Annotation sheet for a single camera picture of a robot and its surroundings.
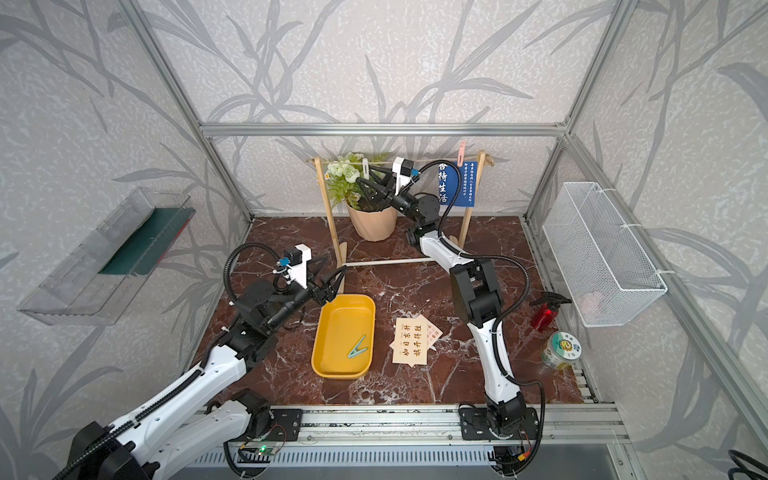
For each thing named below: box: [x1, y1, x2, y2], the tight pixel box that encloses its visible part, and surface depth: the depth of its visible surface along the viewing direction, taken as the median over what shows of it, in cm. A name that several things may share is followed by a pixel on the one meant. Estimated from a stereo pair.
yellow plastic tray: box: [311, 294, 376, 379], surface depth 88 cm
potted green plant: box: [324, 152, 399, 242], surface depth 97 cm
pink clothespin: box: [457, 139, 466, 167], surface depth 75 cm
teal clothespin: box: [348, 334, 368, 359], surface depth 86 cm
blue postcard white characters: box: [438, 161, 479, 207], surface depth 79 cm
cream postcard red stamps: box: [427, 320, 443, 349], surface depth 91 cm
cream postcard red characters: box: [392, 318, 428, 365], surface depth 89 cm
